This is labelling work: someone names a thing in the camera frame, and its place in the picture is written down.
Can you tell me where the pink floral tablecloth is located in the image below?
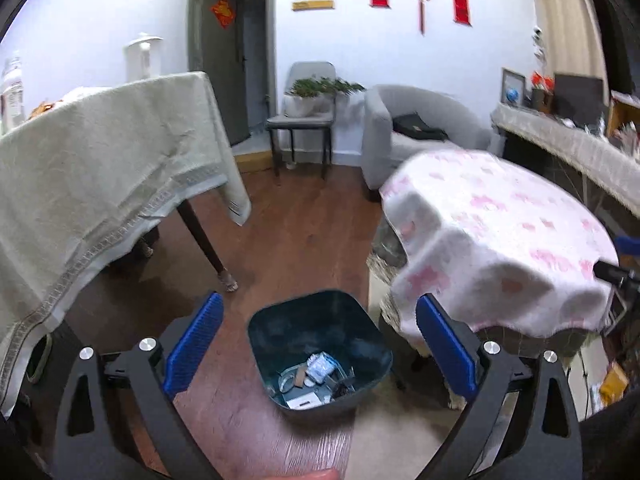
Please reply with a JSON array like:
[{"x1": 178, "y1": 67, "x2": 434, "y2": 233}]
[{"x1": 381, "y1": 150, "x2": 618, "y2": 346}]

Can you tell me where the wooden bookshelf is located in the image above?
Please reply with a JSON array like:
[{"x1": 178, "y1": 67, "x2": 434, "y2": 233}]
[{"x1": 605, "y1": 91, "x2": 640, "y2": 138}]

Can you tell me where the red wall banner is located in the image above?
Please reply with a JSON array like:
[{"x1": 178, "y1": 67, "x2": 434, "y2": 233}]
[{"x1": 454, "y1": 0, "x2": 471, "y2": 26}]

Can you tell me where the white box in bin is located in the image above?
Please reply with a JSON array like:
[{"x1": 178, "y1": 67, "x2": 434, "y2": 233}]
[{"x1": 286, "y1": 392, "x2": 323, "y2": 411}]

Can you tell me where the beige fringed tablecloth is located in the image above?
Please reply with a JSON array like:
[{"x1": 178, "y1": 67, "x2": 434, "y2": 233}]
[{"x1": 1, "y1": 72, "x2": 252, "y2": 415}]

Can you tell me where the black monitor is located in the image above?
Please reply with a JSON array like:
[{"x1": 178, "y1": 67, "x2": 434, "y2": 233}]
[{"x1": 552, "y1": 73, "x2": 604, "y2": 127}]

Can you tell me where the beige curtain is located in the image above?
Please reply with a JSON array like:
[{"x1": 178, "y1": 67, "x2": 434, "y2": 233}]
[{"x1": 535, "y1": 0, "x2": 608, "y2": 103}]

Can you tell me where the red orange ornament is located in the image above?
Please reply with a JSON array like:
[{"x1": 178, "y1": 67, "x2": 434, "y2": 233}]
[{"x1": 530, "y1": 72, "x2": 554, "y2": 93}]

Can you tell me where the beige lace sideboard runner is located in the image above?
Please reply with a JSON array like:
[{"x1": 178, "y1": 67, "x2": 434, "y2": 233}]
[{"x1": 490, "y1": 103, "x2": 640, "y2": 218}]

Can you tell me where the clear plastic bottle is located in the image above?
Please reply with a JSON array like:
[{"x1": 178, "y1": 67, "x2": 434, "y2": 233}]
[{"x1": 1, "y1": 55, "x2": 26, "y2": 134}]

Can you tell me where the potted green plant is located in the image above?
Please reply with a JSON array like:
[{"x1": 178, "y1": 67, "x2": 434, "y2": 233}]
[{"x1": 283, "y1": 77, "x2": 366, "y2": 118}]

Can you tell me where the grey armchair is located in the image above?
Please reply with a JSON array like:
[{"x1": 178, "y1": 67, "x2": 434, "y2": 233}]
[{"x1": 360, "y1": 84, "x2": 495, "y2": 193}]

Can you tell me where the dark grey door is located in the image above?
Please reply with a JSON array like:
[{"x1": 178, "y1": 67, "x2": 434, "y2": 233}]
[{"x1": 189, "y1": 0, "x2": 250, "y2": 145}]

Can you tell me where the dark wooden table leg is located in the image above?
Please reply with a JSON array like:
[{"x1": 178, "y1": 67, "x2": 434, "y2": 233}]
[{"x1": 177, "y1": 200, "x2": 239, "y2": 292}]

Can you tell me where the black bag on armchair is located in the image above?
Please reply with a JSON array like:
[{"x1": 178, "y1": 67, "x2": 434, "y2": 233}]
[{"x1": 392, "y1": 113, "x2": 448, "y2": 142}]

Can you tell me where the red diamond door sticker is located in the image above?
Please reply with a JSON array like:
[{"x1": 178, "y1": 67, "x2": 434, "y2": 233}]
[{"x1": 210, "y1": 0, "x2": 236, "y2": 29}]

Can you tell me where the dark teal trash bin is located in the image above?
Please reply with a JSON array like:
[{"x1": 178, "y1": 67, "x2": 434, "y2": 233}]
[{"x1": 247, "y1": 289, "x2": 393, "y2": 425}]

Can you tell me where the framed globe picture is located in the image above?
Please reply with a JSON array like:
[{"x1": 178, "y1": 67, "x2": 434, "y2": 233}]
[{"x1": 500, "y1": 68, "x2": 526, "y2": 107}]

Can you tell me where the white security camera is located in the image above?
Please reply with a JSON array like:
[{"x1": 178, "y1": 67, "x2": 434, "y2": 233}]
[{"x1": 532, "y1": 27, "x2": 546, "y2": 62}]

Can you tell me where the grey chair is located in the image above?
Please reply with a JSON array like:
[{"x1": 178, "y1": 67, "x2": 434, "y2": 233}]
[{"x1": 265, "y1": 61, "x2": 336, "y2": 179}]

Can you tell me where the blue white packet in bin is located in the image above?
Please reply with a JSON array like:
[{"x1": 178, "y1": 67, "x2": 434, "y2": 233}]
[{"x1": 306, "y1": 352, "x2": 337, "y2": 384}]

